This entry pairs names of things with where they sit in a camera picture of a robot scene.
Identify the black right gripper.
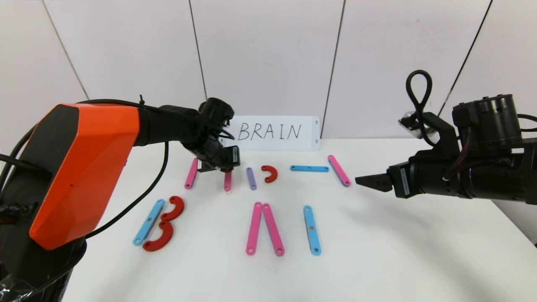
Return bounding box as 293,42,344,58
355,154,464,198

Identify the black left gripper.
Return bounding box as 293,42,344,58
203,145,240,173

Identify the red curved C piece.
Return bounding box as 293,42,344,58
261,165,279,184
161,195,185,223
142,220,174,252

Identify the white sign reading BRAIN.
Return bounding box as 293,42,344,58
225,116,321,151

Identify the thin black hanging cable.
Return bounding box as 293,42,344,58
84,141,169,240

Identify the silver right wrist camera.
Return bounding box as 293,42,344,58
399,111,439,139

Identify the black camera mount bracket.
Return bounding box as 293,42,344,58
420,112,461,162

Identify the black looped cable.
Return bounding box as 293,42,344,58
405,70,433,147

